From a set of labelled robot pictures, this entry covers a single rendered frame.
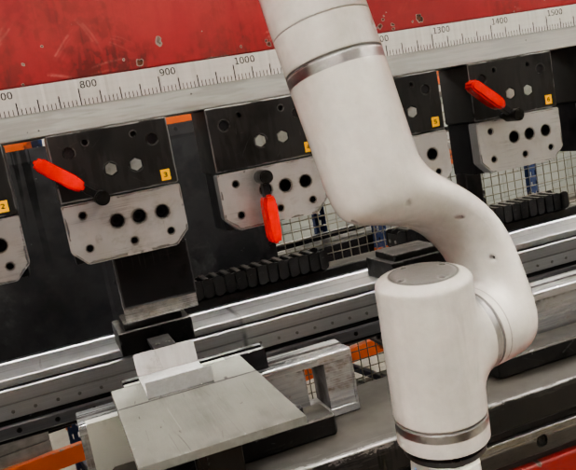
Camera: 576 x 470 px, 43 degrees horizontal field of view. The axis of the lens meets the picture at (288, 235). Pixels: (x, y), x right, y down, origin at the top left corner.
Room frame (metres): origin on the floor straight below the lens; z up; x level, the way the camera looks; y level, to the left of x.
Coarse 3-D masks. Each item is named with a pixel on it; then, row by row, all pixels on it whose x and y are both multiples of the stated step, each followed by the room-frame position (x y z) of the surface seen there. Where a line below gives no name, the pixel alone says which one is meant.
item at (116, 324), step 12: (180, 312) 1.18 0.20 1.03; (120, 324) 1.20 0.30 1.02; (132, 324) 1.15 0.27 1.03; (144, 324) 1.16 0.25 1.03; (156, 324) 1.16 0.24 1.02; (168, 324) 1.16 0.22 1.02; (180, 324) 1.17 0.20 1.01; (192, 324) 1.18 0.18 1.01; (120, 336) 1.14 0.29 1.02; (132, 336) 1.14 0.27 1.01; (144, 336) 1.15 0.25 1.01; (156, 336) 1.15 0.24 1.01; (168, 336) 1.14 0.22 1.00; (180, 336) 1.17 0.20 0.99; (192, 336) 1.17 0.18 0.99; (120, 348) 1.14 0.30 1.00; (132, 348) 1.14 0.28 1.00; (144, 348) 1.15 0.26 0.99; (156, 348) 1.08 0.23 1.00
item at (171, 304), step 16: (128, 256) 0.96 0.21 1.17; (144, 256) 0.97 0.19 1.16; (160, 256) 0.97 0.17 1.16; (176, 256) 0.98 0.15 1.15; (128, 272) 0.96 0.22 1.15; (144, 272) 0.97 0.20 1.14; (160, 272) 0.97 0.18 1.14; (176, 272) 0.98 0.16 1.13; (192, 272) 0.99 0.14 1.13; (128, 288) 0.96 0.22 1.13; (144, 288) 0.97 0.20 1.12; (160, 288) 0.97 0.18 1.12; (176, 288) 0.98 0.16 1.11; (192, 288) 0.98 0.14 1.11; (128, 304) 0.96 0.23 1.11; (144, 304) 0.97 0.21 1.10; (160, 304) 0.98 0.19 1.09; (176, 304) 0.99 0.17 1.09; (192, 304) 0.99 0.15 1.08; (128, 320) 0.96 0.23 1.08
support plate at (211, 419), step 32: (224, 384) 0.88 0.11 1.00; (256, 384) 0.86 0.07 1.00; (128, 416) 0.83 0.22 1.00; (160, 416) 0.81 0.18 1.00; (192, 416) 0.80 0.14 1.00; (224, 416) 0.78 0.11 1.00; (256, 416) 0.76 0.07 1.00; (288, 416) 0.75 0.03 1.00; (160, 448) 0.73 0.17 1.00; (192, 448) 0.71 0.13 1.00; (224, 448) 0.71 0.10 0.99
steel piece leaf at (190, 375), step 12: (156, 372) 0.97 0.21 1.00; (168, 372) 0.96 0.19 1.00; (180, 372) 0.96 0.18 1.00; (192, 372) 0.89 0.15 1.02; (204, 372) 0.90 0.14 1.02; (144, 384) 0.93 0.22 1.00; (156, 384) 0.88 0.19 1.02; (168, 384) 0.88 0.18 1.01; (180, 384) 0.89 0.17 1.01; (192, 384) 0.89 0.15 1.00; (156, 396) 0.88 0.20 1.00
